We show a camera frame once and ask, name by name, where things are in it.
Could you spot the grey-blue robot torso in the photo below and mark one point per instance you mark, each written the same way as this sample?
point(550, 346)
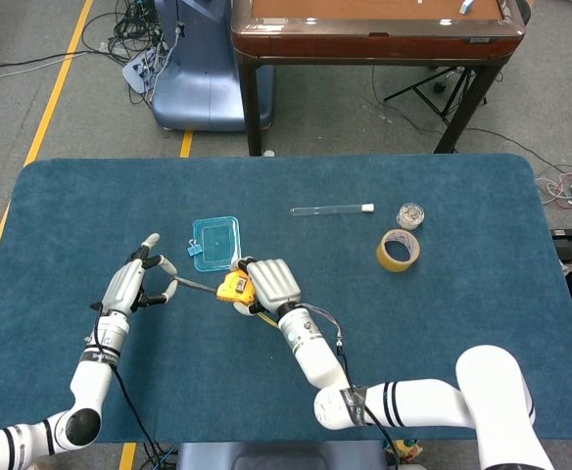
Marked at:
point(281, 455)

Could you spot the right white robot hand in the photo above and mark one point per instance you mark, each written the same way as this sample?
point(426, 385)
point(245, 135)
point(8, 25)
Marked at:
point(273, 284)

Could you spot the black tripod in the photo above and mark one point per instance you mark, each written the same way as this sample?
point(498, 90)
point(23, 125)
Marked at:
point(438, 88)

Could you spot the yellow adhesive tape roll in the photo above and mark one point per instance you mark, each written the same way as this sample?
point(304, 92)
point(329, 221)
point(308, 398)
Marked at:
point(389, 264)

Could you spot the clear jar of paper clips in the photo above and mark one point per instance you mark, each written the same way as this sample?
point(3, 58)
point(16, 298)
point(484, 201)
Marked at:
point(410, 216)

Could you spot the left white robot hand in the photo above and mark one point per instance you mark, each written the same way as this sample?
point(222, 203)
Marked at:
point(124, 284)

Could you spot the yellow tape measure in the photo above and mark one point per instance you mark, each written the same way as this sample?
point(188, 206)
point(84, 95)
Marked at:
point(229, 289)

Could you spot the blue felt table cover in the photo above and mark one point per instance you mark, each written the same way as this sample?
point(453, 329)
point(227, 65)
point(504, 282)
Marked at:
point(217, 391)

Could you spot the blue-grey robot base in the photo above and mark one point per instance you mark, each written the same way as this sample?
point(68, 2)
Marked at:
point(203, 88)

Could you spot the brown mahjong table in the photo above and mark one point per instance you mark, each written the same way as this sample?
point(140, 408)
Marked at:
point(364, 46)

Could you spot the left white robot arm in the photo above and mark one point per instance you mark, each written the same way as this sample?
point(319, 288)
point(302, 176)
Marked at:
point(92, 382)

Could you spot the glass test tube white cap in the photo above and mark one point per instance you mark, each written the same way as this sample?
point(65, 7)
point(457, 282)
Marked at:
point(325, 211)

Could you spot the white power strip with plugs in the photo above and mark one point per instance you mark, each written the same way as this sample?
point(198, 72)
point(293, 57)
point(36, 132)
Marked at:
point(136, 73)

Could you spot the yellow toy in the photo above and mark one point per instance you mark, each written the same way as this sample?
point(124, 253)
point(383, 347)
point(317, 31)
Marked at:
point(406, 448)

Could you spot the transparent blue plastic lid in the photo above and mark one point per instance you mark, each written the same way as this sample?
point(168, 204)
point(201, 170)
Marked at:
point(215, 242)

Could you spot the blue binder clip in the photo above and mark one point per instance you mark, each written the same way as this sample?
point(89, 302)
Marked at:
point(194, 250)

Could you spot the white blue mahjong tile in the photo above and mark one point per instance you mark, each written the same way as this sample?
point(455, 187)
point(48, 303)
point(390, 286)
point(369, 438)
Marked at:
point(467, 6)

